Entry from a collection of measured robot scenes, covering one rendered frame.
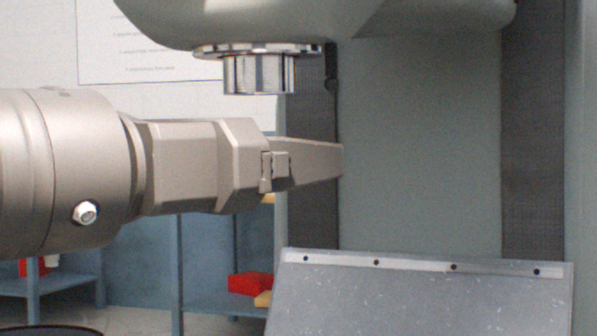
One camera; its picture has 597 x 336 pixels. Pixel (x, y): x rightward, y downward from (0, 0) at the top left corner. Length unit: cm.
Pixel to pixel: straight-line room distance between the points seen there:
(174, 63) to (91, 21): 72
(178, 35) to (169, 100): 507
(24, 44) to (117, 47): 81
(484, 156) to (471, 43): 12
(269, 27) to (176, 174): 10
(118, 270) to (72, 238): 544
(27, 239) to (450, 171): 55
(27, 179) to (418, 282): 55
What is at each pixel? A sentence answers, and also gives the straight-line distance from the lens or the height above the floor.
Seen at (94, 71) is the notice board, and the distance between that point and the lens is 591.
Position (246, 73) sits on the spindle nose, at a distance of 51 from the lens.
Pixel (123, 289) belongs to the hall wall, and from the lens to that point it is 588.
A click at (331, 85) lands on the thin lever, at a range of 51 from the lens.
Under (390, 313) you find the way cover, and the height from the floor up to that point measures 106.
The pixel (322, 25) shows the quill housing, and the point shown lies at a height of 132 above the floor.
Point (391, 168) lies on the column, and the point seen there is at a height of 121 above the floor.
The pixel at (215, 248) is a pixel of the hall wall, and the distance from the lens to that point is 543.
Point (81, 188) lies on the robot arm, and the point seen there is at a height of 123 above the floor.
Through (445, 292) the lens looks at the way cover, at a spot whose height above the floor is 108.
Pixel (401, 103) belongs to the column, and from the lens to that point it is 89.
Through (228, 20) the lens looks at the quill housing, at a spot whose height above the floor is 132.
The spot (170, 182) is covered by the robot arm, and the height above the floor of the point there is 123.
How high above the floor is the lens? 126
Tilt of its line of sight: 3 degrees down
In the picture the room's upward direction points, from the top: 1 degrees counter-clockwise
